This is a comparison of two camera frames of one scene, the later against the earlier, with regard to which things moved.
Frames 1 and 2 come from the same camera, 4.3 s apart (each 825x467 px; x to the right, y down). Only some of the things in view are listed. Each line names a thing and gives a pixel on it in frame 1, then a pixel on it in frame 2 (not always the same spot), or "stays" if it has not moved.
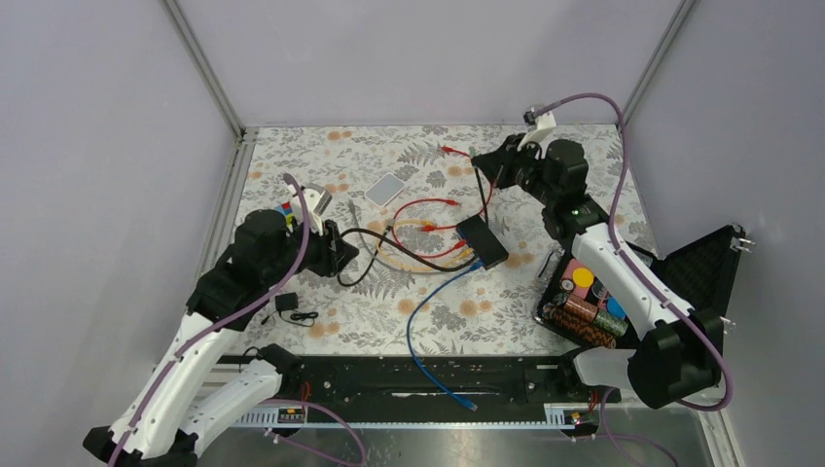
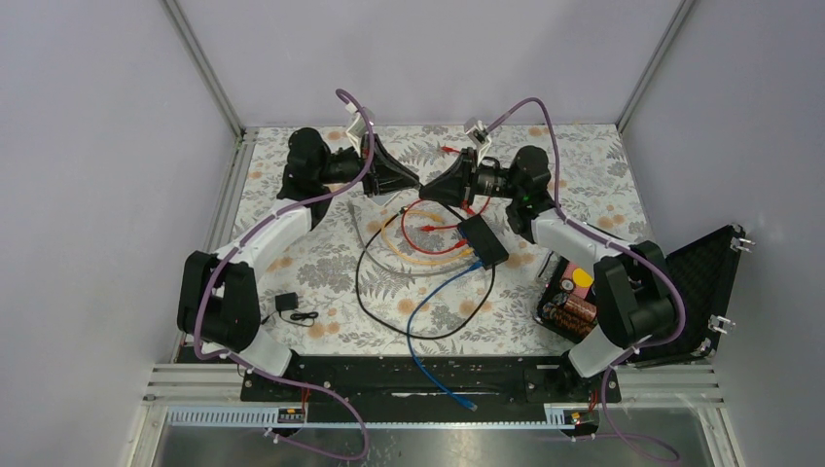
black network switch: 483,241 stays
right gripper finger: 493,165 to 462,167
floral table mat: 447,263 stays
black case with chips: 698,274 stays
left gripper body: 320,258 to 351,167
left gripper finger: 344,254 to 392,182
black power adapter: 287,305 stays
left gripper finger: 334,237 to 388,170
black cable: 384,236 to 399,332
